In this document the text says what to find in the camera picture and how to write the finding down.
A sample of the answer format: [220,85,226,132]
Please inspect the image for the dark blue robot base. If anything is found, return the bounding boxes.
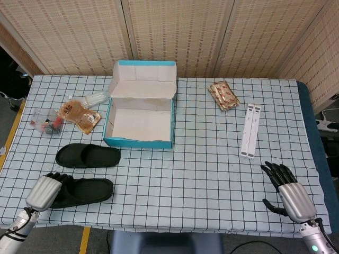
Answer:
[110,230,225,254]

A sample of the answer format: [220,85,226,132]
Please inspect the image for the blue checked tablecloth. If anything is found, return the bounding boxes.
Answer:
[0,75,332,233]

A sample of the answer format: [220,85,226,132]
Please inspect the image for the gold foil snack package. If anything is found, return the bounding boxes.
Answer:
[208,81,240,112]

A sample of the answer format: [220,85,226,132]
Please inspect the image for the brown sauce pouch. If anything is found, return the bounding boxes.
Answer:
[57,99,103,135]

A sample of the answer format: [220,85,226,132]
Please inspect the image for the black rubber slipper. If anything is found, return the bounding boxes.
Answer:
[55,143,122,168]
[49,177,114,209]

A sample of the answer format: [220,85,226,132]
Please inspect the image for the bamboo folding screen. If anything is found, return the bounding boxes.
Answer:
[0,0,339,116]

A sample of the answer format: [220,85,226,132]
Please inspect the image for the dark blue padded table edge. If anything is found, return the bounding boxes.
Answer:
[296,80,333,233]

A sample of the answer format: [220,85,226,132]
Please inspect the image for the white flat rectangular device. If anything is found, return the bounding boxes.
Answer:
[239,103,261,159]

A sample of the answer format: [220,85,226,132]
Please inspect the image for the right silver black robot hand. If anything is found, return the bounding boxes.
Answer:
[261,161,318,222]

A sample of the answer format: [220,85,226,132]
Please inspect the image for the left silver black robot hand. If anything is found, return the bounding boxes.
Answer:
[25,171,71,212]

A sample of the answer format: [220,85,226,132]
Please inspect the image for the clear bag red item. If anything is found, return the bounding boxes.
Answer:
[30,107,64,137]

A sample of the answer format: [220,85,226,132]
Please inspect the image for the turquoise cardboard shoe box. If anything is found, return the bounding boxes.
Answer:
[102,60,177,149]

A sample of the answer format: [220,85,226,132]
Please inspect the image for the clear pack of white sticks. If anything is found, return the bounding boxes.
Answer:
[69,90,110,109]

